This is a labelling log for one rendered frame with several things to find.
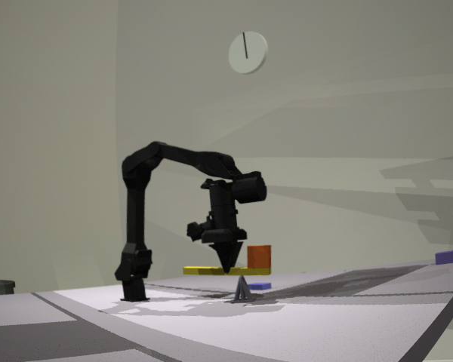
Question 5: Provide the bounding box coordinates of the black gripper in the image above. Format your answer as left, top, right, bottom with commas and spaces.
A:
201, 205, 248, 273

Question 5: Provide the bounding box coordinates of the purple rectangular block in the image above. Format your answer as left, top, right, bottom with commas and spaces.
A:
435, 250, 453, 265

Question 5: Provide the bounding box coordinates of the yellow bar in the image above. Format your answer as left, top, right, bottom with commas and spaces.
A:
183, 245, 271, 275

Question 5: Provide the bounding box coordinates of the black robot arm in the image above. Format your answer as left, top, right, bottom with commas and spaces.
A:
115, 141, 267, 302

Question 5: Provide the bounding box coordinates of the blue rectangular block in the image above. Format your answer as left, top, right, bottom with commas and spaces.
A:
248, 283, 272, 290

